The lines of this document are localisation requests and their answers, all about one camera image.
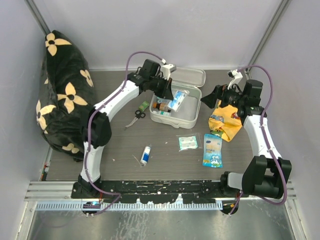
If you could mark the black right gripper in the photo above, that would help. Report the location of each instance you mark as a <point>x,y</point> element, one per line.
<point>220,92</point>

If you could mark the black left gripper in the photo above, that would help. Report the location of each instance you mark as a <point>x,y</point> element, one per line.
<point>166,92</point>

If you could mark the brown medicine bottle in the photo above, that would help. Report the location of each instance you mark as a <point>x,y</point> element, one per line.
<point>161,107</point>

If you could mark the alcohol pads plastic bag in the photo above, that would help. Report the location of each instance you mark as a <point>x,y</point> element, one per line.
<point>178,98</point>

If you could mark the white bottle green label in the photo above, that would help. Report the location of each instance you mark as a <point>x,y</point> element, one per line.
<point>162,113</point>

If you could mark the grey medicine kit case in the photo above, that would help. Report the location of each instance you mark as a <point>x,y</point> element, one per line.
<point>187,114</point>

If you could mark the white gauze packet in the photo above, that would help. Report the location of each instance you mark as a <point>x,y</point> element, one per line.
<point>161,100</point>

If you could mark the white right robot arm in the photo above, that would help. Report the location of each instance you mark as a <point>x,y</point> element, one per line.
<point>268,173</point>

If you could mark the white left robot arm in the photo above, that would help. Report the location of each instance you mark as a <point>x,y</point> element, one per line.
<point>96,120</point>

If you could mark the small green box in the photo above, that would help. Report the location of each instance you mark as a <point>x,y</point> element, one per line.
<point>144,106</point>

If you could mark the yellow cartoon cloth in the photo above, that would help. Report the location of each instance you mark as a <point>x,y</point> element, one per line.
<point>224,122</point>

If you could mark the green plasters plastic bag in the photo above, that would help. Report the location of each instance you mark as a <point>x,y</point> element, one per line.
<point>189,142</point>

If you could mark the blue cooling patch pouch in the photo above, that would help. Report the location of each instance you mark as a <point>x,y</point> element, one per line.
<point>212,156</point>

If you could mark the black floral plush blanket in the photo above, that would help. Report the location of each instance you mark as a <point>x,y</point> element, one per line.
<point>66,89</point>

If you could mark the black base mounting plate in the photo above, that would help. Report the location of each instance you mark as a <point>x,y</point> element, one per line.
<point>167,191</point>

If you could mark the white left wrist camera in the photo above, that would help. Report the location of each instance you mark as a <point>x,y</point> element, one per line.
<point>166,69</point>

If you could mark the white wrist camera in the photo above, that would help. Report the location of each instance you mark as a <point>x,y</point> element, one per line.
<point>166,69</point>
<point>235,77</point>

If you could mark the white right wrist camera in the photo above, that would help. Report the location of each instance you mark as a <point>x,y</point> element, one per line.
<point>235,77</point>

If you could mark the black handled scissors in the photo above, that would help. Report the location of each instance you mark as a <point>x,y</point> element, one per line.
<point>138,114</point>

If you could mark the white slotted cable duct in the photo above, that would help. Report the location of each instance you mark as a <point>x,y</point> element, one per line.
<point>138,206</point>

